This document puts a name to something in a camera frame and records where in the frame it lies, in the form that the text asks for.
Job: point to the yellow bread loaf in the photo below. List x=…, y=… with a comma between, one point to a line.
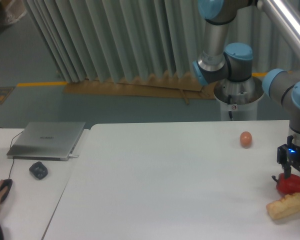
x=284, y=207

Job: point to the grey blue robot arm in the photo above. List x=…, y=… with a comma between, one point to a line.
x=233, y=62

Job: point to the red bell pepper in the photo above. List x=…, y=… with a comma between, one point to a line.
x=287, y=186

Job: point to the brown egg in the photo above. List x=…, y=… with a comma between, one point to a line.
x=245, y=139

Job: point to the brown cardboard sheet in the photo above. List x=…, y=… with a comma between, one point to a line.
x=123, y=89

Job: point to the white laptop plug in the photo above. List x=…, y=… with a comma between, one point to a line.
x=71, y=156

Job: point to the grey pleated curtain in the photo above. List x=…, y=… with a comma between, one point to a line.
x=133, y=41

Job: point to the small black controller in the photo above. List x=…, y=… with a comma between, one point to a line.
x=38, y=170

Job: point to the silver closed laptop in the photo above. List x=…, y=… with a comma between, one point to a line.
x=47, y=141

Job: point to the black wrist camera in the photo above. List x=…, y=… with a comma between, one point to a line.
x=282, y=157

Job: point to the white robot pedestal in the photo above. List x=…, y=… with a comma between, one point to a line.
x=238, y=101

